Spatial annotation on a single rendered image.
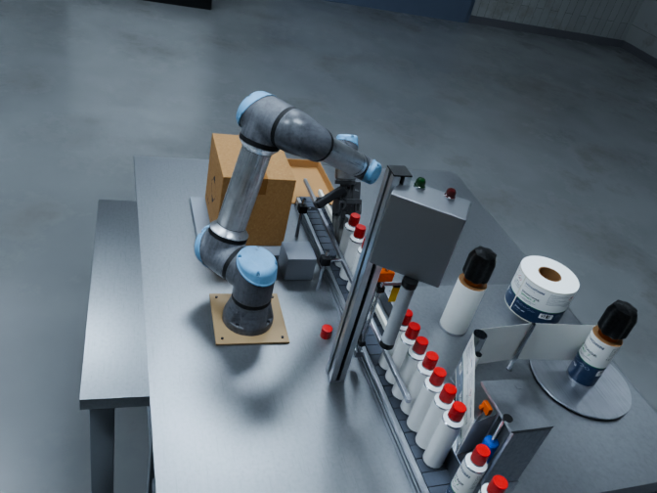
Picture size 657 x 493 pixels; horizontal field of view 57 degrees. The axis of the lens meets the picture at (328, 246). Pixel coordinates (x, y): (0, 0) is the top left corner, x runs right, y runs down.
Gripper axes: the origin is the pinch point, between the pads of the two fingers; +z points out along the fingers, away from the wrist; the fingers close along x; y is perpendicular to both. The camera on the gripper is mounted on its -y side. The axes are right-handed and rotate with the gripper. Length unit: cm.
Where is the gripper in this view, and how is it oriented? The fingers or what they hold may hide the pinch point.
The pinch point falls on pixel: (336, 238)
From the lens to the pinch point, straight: 208.5
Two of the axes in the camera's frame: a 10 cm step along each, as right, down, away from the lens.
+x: -3.4, -1.2, 9.3
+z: -0.4, 9.9, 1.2
